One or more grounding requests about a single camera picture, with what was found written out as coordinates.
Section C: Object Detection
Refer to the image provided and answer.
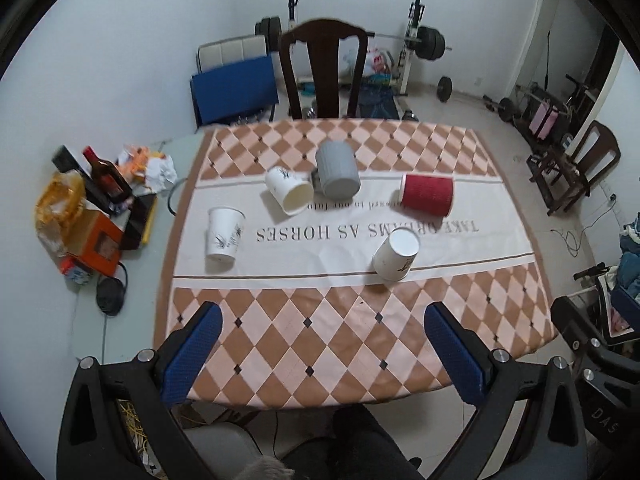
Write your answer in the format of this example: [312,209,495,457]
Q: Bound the blue white packet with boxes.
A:
[60,256,96,287]

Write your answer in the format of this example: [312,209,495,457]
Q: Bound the white padded bench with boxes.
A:
[196,34,267,75]

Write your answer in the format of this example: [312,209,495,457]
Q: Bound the barbell with black plates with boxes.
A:
[254,16,453,61]

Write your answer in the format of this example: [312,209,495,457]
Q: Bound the black round device with cable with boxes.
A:
[95,262,130,317]

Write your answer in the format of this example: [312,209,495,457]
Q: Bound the white barbell rack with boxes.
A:
[398,0,427,97]

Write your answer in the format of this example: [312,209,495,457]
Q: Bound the dark bottle red cap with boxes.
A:
[82,146,134,202]

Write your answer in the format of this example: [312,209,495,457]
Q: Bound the blue cloth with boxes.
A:
[358,84,402,120]

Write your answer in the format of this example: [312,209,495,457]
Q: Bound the pink cloth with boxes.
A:
[529,103,560,142]

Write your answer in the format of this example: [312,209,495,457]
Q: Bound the yellow cables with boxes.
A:
[117,399,161,476]

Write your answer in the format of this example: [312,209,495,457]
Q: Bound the orange cardboard box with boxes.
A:
[65,207,124,277]

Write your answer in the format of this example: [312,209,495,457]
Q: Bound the checked printed tablecloth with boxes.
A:
[152,118,559,407]

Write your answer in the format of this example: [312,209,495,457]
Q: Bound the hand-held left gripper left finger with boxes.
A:
[56,302,224,480]

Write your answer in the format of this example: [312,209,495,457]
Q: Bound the white plastic bag red print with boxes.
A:
[343,44,396,81]

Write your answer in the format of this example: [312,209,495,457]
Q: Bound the pile of clothes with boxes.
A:
[595,220,640,346]

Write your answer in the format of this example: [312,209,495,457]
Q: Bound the black open box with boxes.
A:
[121,194,159,252]

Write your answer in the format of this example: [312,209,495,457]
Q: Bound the crumpled white paper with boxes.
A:
[142,154,179,193]

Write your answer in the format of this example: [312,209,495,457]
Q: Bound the dark wooden chair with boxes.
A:
[526,120,622,217]
[278,18,369,121]

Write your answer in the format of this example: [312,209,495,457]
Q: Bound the yellow plastic bag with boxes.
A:
[34,170,87,257]

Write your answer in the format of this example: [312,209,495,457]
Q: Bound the black exercise machine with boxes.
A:
[514,74,602,153]

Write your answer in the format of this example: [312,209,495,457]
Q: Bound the grey ribbed cup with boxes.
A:
[315,140,360,199]

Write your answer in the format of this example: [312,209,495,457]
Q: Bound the grey seat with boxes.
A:
[181,421,265,480]

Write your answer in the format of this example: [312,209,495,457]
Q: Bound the black floor cable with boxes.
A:
[550,195,618,261]

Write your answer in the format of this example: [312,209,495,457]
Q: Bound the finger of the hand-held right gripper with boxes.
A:
[550,295,640,386]

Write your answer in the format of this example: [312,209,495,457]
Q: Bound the orange snack bag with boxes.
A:
[116,145,166,185]

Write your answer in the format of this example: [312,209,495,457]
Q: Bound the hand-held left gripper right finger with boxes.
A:
[424,302,589,480]

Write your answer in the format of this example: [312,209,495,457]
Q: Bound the white paper cup plant print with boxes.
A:
[205,206,247,262]
[264,166,315,217]
[371,228,421,282]

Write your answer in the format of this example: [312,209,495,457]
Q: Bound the red ribbed paper cup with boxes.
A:
[399,173,455,216]

